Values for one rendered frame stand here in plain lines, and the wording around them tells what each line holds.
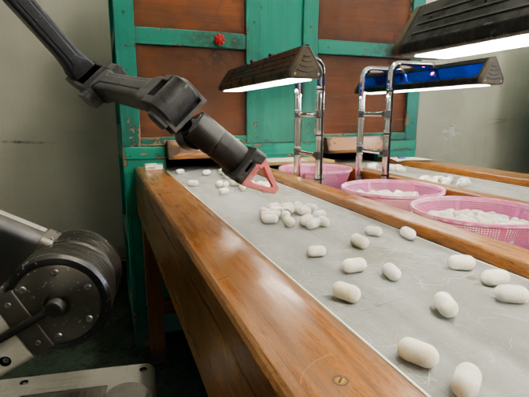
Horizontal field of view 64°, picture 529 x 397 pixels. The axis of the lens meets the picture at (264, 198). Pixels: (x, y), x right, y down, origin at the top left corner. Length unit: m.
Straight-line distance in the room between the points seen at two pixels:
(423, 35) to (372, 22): 1.45
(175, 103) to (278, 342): 0.46
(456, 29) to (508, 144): 3.51
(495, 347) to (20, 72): 2.37
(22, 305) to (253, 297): 0.29
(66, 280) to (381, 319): 0.38
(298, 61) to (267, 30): 0.85
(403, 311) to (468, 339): 0.08
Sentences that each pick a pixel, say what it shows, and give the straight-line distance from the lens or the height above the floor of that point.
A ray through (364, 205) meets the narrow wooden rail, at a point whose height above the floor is 0.76.
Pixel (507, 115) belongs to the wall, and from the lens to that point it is 4.03.
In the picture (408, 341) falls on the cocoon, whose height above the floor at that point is 0.76.
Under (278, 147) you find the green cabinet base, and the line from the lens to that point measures 1.80.
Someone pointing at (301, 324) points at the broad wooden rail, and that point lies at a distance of 0.42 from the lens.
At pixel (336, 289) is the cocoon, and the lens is 0.52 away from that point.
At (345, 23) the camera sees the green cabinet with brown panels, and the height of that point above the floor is 1.34.
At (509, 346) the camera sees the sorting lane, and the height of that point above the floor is 0.74.
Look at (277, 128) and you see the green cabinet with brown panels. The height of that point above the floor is 0.90.
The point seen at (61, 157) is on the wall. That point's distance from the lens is 2.52.
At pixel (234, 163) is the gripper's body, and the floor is 0.88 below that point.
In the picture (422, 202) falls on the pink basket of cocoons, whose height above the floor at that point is 0.76.
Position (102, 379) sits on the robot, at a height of 0.47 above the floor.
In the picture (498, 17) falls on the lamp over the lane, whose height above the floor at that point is 1.06.
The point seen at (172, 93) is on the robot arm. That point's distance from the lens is 0.73.
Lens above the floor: 0.96
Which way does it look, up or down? 11 degrees down
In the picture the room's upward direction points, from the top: straight up
